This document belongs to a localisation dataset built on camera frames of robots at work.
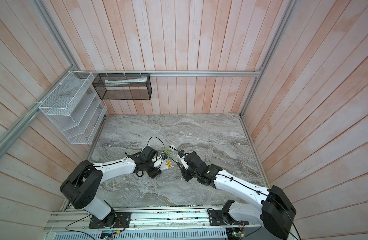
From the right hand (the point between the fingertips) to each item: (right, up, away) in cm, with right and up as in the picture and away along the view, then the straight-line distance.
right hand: (183, 167), depth 82 cm
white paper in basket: (-36, +51, +8) cm, 63 cm away
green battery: (-11, +6, +16) cm, 20 cm away
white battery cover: (-7, +10, +22) cm, 25 cm away
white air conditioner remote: (-11, 0, +10) cm, 15 cm away
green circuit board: (-38, -31, -10) cm, 50 cm away
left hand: (-17, -4, +9) cm, 19 cm away
